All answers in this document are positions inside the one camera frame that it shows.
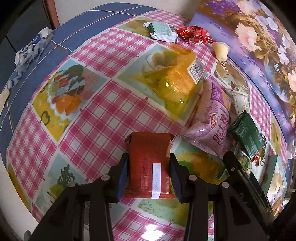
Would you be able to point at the red snack pack white label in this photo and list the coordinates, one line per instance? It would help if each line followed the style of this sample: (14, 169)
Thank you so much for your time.
(149, 157)

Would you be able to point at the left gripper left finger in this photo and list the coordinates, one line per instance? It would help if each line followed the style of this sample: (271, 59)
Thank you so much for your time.
(65, 218)

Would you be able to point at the white teal tray box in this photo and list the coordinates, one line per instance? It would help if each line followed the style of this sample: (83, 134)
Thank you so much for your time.
(274, 165)

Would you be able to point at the green yellow cracker pack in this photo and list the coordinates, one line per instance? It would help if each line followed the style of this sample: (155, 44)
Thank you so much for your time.
(245, 162)

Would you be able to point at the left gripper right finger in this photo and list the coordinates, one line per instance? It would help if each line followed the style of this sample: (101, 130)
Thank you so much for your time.
(194, 191)

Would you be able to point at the purple swiss roll pack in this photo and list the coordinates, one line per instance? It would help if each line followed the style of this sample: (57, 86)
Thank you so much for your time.
(210, 123)

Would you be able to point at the red Kiss candy pack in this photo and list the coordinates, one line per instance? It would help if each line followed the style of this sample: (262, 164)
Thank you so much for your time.
(195, 35)

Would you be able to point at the yellow jelly pack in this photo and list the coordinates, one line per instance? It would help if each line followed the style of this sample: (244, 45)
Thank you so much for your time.
(171, 75)

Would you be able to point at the pink checkered tablecloth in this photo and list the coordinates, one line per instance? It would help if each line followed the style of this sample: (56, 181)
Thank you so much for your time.
(69, 115)

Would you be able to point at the beige paper snack pack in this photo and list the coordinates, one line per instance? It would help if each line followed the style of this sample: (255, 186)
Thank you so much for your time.
(240, 103)

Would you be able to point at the yellow pudding cup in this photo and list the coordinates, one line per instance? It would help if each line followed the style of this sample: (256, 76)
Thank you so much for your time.
(221, 50)

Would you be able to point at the dark green snack pack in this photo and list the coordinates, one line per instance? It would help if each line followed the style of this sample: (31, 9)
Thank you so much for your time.
(245, 131)

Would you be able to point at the light green wafer pack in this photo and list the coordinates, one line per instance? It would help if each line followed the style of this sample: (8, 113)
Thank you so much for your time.
(162, 31)

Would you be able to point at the round bread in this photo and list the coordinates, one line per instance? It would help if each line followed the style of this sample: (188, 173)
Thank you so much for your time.
(277, 185)

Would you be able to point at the flower painting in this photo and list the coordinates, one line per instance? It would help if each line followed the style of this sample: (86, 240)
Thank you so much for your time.
(261, 46)

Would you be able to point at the small red candy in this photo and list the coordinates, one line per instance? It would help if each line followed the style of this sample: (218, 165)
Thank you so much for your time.
(257, 158)

